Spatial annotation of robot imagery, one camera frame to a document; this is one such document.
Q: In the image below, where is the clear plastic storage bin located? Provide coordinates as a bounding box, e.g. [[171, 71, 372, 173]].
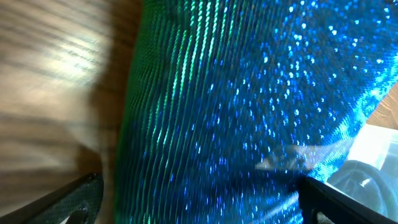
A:
[[327, 124, 397, 222]]

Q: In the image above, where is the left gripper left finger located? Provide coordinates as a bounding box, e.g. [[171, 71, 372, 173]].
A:
[[1, 173, 104, 224]]

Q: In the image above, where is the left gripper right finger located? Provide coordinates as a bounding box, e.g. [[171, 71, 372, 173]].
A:
[[297, 177, 397, 224]]

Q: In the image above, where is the blue sequin garment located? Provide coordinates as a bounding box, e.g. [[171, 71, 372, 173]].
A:
[[114, 0, 397, 223]]

